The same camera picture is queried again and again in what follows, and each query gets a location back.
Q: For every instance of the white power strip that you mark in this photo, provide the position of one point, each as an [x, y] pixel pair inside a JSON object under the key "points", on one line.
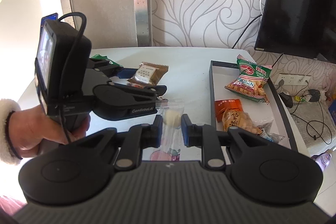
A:
{"points": [[291, 79]]}

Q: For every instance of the dark shallow box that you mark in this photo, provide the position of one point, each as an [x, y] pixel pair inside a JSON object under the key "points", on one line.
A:
{"points": [[223, 77]]}

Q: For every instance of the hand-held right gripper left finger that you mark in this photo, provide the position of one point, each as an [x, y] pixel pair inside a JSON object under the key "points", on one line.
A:
{"points": [[158, 132]]}

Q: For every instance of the large green snack bag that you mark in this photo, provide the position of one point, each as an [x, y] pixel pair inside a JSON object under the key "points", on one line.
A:
{"points": [[101, 57]]}

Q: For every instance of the smartphone with lit screen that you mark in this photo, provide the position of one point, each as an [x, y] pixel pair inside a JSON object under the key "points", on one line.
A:
{"points": [[51, 16]]}

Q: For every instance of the clear candy packet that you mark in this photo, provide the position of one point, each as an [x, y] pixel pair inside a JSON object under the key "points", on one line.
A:
{"points": [[265, 132]]}

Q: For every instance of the brown snack packet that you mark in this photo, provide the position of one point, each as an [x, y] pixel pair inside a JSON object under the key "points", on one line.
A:
{"points": [[149, 74]]}

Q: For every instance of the black charger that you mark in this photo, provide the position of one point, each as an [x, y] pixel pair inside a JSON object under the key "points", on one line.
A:
{"points": [[286, 101]]}

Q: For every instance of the clear packet with white ball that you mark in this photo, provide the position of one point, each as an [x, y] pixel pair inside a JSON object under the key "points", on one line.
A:
{"points": [[172, 117]]}

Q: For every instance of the yellow green small object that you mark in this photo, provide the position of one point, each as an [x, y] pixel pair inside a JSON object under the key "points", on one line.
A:
{"points": [[299, 98]]}

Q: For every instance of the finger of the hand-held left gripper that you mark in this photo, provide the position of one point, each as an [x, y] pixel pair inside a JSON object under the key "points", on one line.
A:
{"points": [[127, 72], [147, 90]]}

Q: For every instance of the green prawn cracker bag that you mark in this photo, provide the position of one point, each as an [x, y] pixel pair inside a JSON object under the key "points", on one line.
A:
{"points": [[249, 82]]}

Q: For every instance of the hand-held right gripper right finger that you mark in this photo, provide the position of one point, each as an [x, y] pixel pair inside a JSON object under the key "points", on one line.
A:
{"points": [[185, 130]]}

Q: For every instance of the person's left hand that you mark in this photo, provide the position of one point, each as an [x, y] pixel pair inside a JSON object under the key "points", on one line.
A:
{"points": [[31, 129]]}

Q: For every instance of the black wrist band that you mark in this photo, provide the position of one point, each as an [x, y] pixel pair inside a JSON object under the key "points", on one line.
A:
{"points": [[6, 127]]}

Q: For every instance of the black power adapter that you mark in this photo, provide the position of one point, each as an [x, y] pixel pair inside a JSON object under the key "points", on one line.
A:
{"points": [[313, 95]]}

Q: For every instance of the orange snack packet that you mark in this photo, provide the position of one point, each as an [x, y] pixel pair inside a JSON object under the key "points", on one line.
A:
{"points": [[228, 106]]}

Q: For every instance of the purple bottle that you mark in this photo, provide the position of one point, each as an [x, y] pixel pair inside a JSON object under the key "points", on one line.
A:
{"points": [[324, 159]]}

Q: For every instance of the yellow nut snack bag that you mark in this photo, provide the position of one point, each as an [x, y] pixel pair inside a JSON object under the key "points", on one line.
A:
{"points": [[236, 121]]}

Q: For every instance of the black flat television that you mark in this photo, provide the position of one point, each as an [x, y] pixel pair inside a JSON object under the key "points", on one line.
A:
{"points": [[302, 3]]}

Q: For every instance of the low television bench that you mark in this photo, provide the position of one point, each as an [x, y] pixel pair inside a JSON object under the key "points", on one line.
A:
{"points": [[304, 134]]}

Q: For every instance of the blue and white box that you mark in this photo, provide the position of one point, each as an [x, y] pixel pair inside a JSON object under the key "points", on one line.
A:
{"points": [[332, 111]]}

